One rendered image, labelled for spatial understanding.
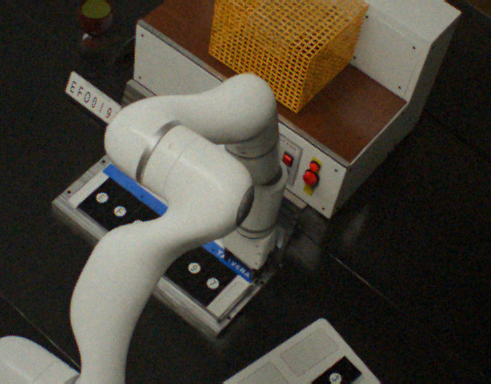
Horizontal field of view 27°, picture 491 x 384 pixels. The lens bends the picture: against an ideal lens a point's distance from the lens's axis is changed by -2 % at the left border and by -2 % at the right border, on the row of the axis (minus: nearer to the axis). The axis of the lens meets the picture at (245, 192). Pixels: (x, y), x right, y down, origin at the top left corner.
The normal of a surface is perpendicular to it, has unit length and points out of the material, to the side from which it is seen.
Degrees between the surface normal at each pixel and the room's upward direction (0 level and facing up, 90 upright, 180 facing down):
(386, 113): 0
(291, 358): 0
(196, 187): 42
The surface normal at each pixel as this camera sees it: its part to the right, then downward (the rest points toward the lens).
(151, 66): -0.62, 0.61
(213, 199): -0.10, -0.03
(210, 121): 0.04, 0.68
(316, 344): 0.11, -0.55
